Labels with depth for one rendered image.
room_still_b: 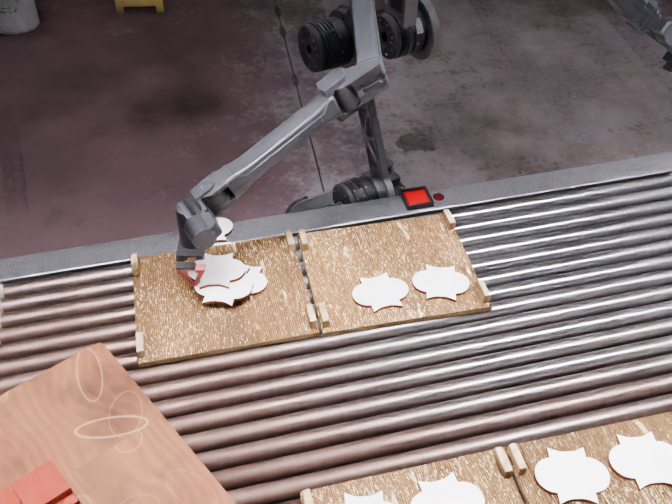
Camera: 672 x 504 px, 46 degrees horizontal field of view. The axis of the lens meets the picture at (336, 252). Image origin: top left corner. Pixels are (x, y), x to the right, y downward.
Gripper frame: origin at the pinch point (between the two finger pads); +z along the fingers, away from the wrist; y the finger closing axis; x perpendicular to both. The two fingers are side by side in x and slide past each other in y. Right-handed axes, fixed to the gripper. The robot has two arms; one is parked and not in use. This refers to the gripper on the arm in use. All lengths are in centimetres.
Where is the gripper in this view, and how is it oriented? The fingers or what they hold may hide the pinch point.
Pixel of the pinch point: (196, 269)
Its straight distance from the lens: 195.3
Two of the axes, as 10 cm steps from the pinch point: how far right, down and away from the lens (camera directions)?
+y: -0.1, -6.7, 7.4
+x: -10.0, -0.1, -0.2
